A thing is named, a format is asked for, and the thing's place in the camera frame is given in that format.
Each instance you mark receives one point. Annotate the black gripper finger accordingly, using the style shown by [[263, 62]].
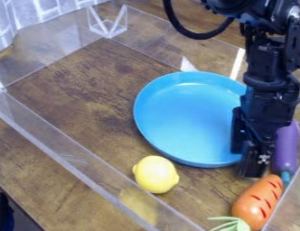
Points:
[[256, 158]]

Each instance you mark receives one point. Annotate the blue round plate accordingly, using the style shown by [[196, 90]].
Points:
[[183, 113]]

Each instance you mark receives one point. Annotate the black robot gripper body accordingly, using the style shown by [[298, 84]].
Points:
[[267, 109]]

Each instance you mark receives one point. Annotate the white patterned curtain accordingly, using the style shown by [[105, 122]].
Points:
[[22, 13]]

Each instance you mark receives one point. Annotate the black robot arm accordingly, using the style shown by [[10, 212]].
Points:
[[271, 28]]

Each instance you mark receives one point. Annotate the clear acrylic enclosure wall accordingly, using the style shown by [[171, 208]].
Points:
[[72, 74]]

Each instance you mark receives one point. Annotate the orange toy carrot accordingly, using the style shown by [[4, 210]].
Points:
[[254, 207]]

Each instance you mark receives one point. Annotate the purple toy eggplant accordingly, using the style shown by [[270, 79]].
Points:
[[286, 156]]

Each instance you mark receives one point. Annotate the yellow toy lemon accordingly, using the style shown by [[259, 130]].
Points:
[[156, 174]]

